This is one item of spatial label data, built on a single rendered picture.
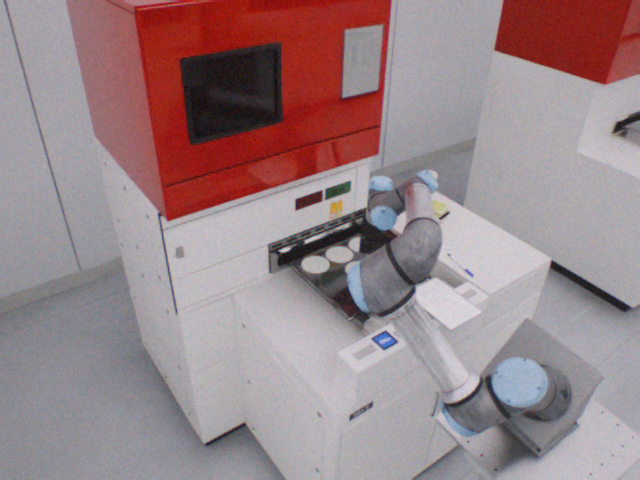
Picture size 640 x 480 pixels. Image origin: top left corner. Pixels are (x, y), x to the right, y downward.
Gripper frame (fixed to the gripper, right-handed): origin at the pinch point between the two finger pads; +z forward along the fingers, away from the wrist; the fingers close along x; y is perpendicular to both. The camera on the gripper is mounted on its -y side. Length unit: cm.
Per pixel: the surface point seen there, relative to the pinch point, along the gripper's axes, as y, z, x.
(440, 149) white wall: -32, 82, -289
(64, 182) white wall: 176, 23, -69
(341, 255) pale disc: 14.4, 1.3, -6.9
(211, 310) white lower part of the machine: 56, 13, 20
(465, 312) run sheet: -28.6, -5.6, 23.1
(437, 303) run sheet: -20.1, -5.6, 20.7
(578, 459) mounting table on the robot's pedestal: -61, 9, 59
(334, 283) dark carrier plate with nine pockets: 14.1, 1.4, 9.5
